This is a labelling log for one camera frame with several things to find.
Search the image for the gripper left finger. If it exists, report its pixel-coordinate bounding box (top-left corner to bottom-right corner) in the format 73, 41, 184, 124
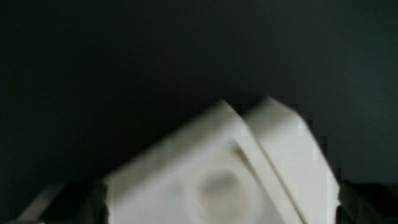
14, 184, 65, 224

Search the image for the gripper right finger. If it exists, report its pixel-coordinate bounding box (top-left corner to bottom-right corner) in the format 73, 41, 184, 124
337, 181, 398, 224

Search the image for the white square table top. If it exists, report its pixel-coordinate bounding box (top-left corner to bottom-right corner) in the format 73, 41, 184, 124
104, 99, 339, 224

